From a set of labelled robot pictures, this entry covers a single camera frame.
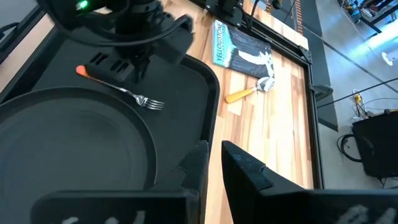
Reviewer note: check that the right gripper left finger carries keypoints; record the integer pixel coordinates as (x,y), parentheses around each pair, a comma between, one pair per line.
(124,207)

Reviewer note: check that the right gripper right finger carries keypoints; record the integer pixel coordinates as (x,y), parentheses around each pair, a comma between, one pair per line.
(280,205)

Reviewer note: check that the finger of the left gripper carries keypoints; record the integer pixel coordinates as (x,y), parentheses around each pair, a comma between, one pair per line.
(142,67)
(109,67)

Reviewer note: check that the black round plate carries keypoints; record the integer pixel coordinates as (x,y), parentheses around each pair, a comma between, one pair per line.
(77,140)

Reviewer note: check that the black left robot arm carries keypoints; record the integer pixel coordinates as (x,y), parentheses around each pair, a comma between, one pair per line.
(102,18)

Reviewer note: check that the large black serving tray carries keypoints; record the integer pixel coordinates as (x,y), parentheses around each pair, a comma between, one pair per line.
(186,93)

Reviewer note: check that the Yellowstone picture book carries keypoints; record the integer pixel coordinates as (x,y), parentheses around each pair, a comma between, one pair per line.
(242,53)

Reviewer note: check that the black box on floor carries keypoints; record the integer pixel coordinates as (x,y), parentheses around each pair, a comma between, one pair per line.
(379,146)

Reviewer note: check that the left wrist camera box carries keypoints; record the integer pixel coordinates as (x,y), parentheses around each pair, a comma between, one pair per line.
(175,40)

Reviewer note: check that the black table edge rail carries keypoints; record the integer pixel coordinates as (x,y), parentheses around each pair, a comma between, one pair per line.
(315,124)

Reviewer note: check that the black rail clamp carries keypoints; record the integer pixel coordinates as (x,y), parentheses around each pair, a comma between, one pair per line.
(321,90)

